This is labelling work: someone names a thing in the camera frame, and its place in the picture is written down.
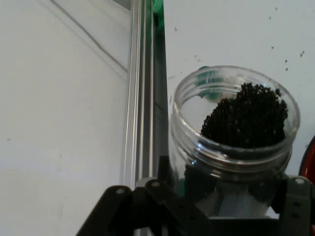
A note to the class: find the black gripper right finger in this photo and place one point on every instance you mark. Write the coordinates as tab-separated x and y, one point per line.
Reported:
297	209

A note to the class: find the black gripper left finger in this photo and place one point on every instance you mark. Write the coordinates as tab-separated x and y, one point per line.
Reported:
147	211

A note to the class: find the clear jar of black beads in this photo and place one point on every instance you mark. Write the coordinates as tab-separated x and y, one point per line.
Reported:
246	123

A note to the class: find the red bowl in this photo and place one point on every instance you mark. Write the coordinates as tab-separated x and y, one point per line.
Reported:
310	164

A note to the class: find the green foam block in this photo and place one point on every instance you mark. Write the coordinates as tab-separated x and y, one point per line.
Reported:
158	12

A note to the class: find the aluminium wall rail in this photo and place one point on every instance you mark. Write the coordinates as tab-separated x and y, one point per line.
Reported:
137	98

